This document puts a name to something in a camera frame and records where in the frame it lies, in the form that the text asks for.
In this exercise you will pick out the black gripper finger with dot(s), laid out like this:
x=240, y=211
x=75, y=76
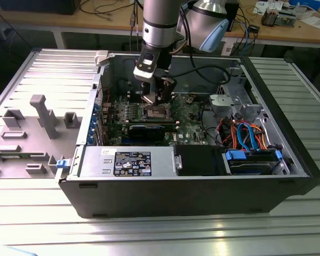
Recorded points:
x=169, y=89
x=159, y=90

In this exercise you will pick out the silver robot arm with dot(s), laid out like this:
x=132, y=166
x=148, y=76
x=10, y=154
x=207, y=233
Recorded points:
x=160, y=21

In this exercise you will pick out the CPU socket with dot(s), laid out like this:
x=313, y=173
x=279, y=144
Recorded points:
x=156, y=112

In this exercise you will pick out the black RAM slot bank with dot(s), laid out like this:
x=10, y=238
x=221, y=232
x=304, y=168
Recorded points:
x=134, y=97

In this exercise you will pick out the blue expansion slot clips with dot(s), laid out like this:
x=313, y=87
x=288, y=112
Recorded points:
x=92, y=125

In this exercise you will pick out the coin cell battery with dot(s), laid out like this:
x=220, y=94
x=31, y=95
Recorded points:
x=190, y=100

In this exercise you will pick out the green motherboard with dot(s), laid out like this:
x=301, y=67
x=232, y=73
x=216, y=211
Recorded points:
x=186, y=125

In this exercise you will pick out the black graphics card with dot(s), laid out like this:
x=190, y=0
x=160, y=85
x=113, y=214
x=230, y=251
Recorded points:
x=146, y=132

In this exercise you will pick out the white QR code tag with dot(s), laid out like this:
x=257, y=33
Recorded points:
x=228, y=48

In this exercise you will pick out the white plastic case latch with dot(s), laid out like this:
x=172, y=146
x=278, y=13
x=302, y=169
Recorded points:
x=100, y=57

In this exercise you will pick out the silver drive bay latch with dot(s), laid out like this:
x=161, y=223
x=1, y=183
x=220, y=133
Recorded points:
x=177, y=162

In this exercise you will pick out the black power supply label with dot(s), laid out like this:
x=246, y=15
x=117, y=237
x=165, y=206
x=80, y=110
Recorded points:
x=133, y=164

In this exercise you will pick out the small white sticker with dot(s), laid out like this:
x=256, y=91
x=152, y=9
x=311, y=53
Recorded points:
x=105, y=151

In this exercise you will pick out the tall black box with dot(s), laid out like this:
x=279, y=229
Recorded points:
x=233, y=13

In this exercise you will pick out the silver drive cage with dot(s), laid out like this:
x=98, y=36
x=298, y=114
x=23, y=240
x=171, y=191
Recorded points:
x=252, y=110

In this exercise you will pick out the wooden workbench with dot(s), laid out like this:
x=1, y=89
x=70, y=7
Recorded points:
x=82, y=22

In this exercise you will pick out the small black power adapter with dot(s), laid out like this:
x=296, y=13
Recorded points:
x=254, y=28

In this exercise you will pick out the silver power supply unit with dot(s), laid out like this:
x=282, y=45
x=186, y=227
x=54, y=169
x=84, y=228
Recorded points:
x=96, y=162

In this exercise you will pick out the black PC case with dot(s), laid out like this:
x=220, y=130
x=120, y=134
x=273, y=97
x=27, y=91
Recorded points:
x=176, y=197

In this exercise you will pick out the white printed cards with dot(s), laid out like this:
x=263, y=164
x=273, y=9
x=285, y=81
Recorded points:
x=261, y=6

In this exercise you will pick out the copper coil component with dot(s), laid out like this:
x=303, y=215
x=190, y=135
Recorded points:
x=268, y=18

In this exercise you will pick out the hard disk in blue carrier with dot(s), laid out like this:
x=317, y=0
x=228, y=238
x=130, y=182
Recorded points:
x=250, y=166

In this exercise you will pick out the blue case latch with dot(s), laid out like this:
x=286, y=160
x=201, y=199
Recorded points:
x=62, y=164

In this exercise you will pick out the grey electronic device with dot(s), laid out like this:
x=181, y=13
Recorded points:
x=285, y=18

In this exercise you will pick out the grey parts rack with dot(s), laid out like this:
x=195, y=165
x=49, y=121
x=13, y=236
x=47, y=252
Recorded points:
x=29, y=149

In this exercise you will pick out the blue cardboard box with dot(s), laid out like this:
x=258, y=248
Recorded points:
x=306, y=4

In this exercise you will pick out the white paper sheets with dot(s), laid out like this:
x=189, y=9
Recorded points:
x=316, y=21

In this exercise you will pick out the white camera with black mount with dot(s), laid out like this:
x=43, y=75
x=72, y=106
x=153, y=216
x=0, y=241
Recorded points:
x=144, y=72

